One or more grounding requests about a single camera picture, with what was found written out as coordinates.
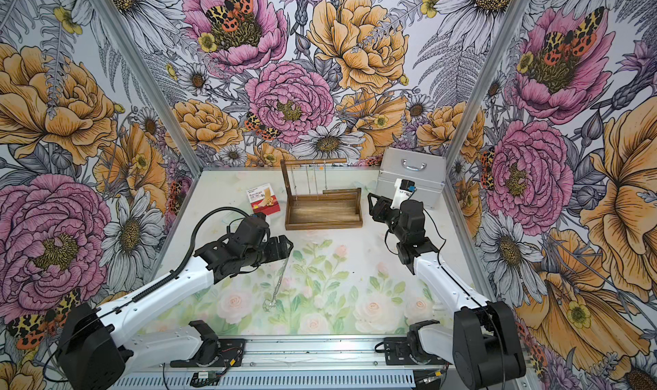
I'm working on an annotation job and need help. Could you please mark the wooden jewelry display stand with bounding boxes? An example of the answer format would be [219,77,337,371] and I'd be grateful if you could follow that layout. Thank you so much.
[280,158,364,231]

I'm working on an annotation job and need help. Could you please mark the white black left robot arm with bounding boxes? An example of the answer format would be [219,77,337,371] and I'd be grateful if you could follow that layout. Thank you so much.
[54,214,294,389]

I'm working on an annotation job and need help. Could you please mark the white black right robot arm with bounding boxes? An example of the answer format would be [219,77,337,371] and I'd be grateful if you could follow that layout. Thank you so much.
[368,193,526,389]

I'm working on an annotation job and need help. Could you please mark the red white small box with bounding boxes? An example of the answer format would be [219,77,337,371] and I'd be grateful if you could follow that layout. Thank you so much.
[246,184,281,215]

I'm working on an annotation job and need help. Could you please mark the silver metal first-aid case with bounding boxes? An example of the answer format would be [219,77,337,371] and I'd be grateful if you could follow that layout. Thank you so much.
[375,148,447,210]

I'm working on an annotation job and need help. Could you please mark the small green circuit board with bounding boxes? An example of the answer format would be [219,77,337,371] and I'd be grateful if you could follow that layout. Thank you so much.
[189,371,216,388]

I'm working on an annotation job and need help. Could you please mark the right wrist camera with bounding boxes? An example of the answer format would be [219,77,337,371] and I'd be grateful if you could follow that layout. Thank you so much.
[391,179,416,210]

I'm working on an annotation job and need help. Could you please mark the hanging necklace on stand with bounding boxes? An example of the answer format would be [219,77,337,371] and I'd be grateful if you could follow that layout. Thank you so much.
[292,163,330,193]

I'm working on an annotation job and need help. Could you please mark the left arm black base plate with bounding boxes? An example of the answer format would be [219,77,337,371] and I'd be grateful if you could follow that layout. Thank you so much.
[169,339,246,368]

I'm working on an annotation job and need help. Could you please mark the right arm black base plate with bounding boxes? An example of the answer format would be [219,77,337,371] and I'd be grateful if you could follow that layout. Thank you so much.
[375,336,450,367]

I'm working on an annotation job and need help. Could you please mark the aluminium front rail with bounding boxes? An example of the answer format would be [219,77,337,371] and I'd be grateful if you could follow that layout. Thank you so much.
[84,334,540,390]

